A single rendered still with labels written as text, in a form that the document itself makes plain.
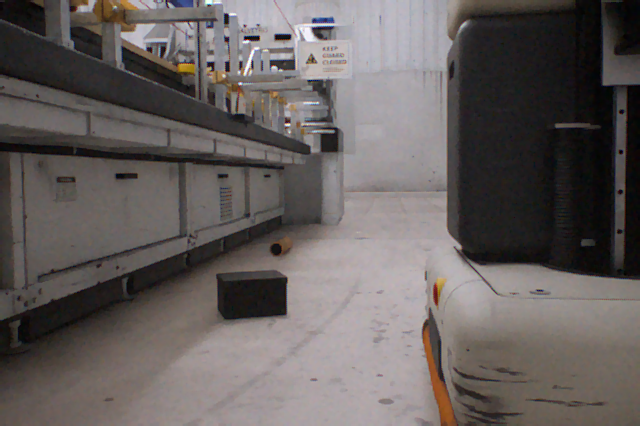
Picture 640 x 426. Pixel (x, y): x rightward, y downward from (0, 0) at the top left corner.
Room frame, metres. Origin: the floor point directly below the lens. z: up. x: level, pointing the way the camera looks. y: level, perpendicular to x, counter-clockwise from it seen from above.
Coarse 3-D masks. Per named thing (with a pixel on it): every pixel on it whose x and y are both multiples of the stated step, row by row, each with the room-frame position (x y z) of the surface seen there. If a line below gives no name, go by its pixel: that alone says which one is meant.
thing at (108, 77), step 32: (0, 32) 1.03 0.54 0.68; (0, 64) 1.03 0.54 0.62; (32, 64) 1.11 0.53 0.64; (64, 64) 1.23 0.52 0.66; (96, 64) 1.36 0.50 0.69; (96, 96) 1.41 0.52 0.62; (128, 96) 1.52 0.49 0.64; (160, 96) 1.74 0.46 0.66; (224, 128) 2.43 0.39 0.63; (256, 128) 3.03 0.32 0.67
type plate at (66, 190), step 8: (56, 176) 1.68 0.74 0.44; (64, 176) 1.72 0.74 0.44; (72, 176) 1.77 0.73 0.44; (56, 184) 1.68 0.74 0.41; (64, 184) 1.72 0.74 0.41; (72, 184) 1.77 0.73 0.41; (56, 192) 1.68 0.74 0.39; (64, 192) 1.72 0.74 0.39; (72, 192) 1.76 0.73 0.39; (56, 200) 1.68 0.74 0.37; (64, 200) 1.72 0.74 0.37; (72, 200) 1.76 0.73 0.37
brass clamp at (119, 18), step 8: (104, 0) 1.48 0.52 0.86; (112, 0) 1.50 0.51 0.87; (96, 8) 1.49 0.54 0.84; (104, 8) 1.48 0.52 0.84; (112, 8) 1.48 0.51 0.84; (120, 8) 1.53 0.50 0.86; (128, 8) 1.57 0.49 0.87; (104, 16) 1.48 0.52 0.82; (112, 16) 1.50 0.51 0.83; (120, 16) 1.53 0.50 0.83; (120, 24) 1.54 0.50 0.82; (128, 24) 1.57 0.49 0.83
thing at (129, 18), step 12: (72, 12) 1.57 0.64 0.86; (84, 12) 1.56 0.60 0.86; (132, 12) 1.55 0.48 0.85; (144, 12) 1.54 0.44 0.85; (156, 12) 1.54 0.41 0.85; (168, 12) 1.54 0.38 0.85; (180, 12) 1.54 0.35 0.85; (192, 12) 1.53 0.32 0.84; (204, 12) 1.53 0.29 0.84; (216, 12) 1.53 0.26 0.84; (72, 24) 1.57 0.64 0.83; (84, 24) 1.57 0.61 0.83; (96, 24) 1.58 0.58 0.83
